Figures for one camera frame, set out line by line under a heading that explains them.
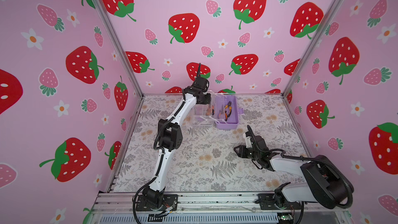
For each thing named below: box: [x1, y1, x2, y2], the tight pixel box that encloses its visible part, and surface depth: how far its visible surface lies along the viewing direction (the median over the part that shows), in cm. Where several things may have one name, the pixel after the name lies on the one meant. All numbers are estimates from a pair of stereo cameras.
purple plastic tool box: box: [215, 94, 244, 130], surface depth 109 cm
